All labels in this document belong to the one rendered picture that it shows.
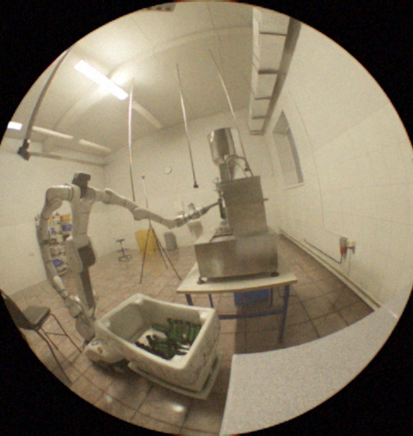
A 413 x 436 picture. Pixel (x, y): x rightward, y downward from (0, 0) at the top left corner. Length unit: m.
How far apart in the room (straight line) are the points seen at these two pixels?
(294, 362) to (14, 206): 5.89
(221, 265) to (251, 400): 0.72
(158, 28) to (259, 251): 3.62
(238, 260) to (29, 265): 5.51
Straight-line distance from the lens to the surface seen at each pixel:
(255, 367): 0.53
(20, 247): 5.55
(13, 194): 5.75
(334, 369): 0.56
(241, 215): 0.87
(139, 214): 1.11
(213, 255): 0.87
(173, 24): 3.45
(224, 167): 0.89
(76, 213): 1.04
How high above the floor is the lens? 1.22
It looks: 4 degrees down
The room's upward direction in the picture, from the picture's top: 10 degrees counter-clockwise
